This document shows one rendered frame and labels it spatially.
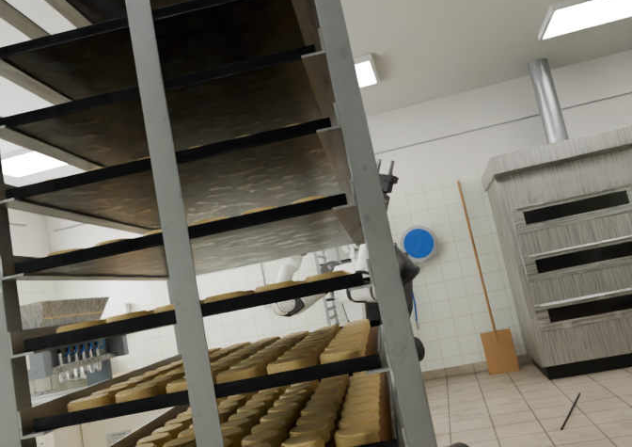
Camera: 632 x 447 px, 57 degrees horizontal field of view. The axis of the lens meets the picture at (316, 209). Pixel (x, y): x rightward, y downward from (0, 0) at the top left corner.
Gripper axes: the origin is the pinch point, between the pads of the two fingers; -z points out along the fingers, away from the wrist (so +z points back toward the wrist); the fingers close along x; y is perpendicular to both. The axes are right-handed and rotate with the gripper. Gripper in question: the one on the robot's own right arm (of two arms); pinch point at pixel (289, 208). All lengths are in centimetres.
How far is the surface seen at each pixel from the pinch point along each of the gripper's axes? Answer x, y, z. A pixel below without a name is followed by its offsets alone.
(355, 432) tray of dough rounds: 174, -1, 136
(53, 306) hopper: 9, 102, 46
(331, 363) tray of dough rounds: 180, 1, 130
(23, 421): 173, 36, 132
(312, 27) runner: 187, 0, 85
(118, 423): -9, 76, 92
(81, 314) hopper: -16, 99, 41
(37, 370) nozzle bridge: 14, 103, 75
